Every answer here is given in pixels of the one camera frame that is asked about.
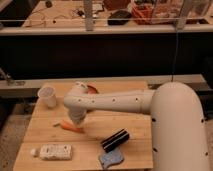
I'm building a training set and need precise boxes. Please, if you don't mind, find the black bag on bench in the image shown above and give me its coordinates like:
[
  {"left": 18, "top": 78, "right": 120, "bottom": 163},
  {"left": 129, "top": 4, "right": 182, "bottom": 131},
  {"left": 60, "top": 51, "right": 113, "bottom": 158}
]
[{"left": 107, "top": 10, "right": 132, "bottom": 25}]

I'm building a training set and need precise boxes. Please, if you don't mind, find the blue sponge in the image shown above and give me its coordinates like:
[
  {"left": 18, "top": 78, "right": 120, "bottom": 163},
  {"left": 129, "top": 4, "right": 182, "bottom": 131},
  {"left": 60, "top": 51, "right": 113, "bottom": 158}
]
[{"left": 98, "top": 148, "right": 124, "bottom": 170}]

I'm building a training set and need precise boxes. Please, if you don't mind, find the orange wooden bowl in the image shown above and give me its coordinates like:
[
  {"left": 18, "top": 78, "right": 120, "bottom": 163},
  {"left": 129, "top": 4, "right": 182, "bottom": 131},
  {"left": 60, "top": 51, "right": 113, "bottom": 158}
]
[{"left": 87, "top": 85, "right": 99, "bottom": 94}]

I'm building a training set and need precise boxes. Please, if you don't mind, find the translucent plastic cup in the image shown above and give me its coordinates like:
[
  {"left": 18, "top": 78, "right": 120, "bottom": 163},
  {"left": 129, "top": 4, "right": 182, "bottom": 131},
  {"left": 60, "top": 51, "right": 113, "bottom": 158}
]
[{"left": 37, "top": 86, "right": 57, "bottom": 108}]

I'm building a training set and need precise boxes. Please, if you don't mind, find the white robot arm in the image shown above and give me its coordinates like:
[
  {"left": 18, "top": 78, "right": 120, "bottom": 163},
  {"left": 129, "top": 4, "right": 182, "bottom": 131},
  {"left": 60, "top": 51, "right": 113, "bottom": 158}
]
[{"left": 63, "top": 82, "right": 211, "bottom": 171}]

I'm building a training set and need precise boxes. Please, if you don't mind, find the black striped eraser block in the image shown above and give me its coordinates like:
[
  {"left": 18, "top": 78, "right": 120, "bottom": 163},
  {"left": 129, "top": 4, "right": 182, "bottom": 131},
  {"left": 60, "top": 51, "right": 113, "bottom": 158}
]
[{"left": 101, "top": 129, "right": 130, "bottom": 153}]

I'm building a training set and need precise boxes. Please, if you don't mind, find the orange plastic crate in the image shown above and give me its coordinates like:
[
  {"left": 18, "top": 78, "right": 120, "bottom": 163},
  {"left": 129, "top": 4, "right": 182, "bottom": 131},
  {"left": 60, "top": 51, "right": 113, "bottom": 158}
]
[{"left": 132, "top": 5, "right": 152, "bottom": 25}]

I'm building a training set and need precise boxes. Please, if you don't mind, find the white plastic bottle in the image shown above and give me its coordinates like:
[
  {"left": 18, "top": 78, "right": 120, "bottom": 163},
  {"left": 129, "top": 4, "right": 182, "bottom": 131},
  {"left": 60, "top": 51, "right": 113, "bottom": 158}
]
[{"left": 30, "top": 144, "right": 72, "bottom": 161}]

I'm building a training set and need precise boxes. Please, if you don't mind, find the orange chili pepper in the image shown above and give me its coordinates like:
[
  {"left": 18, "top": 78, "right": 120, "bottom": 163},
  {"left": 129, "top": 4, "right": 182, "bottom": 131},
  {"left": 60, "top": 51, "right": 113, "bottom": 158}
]
[{"left": 54, "top": 120, "right": 84, "bottom": 133}]

